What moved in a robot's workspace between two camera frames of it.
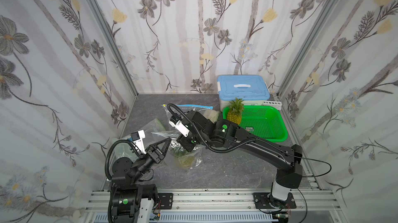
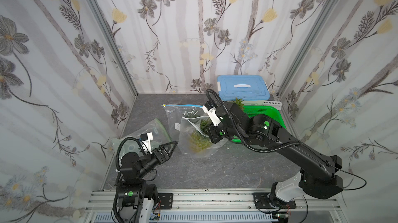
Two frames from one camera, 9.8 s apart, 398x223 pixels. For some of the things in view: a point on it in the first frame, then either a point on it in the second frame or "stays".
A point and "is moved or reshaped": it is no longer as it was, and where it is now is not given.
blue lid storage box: [253, 89] stays
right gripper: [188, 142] to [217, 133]
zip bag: [178, 155] is moved or reshaped
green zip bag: [134, 145] stays
